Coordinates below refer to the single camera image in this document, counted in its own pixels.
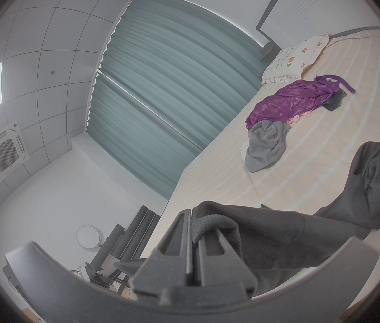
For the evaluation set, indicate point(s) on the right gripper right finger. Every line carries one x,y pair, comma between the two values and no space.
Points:
220,267

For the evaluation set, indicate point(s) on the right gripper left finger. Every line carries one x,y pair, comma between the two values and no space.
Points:
173,257

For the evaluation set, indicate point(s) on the black T-shirt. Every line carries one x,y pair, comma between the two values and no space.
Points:
277,241

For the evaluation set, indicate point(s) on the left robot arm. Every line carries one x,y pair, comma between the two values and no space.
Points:
102,276

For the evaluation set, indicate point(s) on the bed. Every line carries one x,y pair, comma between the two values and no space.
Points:
311,153

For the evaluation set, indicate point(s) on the black chest of drawers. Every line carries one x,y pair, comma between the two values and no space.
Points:
141,230

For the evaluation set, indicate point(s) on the black dressing table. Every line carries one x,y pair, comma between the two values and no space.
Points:
109,247

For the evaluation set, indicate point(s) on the grey garment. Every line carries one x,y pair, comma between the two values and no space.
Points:
265,146

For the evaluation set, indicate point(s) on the pink garment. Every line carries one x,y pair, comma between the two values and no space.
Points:
294,118

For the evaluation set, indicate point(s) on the purple garment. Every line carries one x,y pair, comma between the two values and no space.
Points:
284,104

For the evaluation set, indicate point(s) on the white ceiling air conditioner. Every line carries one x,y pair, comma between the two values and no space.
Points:
4,151

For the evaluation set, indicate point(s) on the small black garment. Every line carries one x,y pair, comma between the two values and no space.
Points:
334,101

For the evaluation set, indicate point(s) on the white printed pillow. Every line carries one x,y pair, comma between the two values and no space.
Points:
294,59

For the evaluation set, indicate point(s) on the grey bedside table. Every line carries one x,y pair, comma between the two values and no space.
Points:
269,50

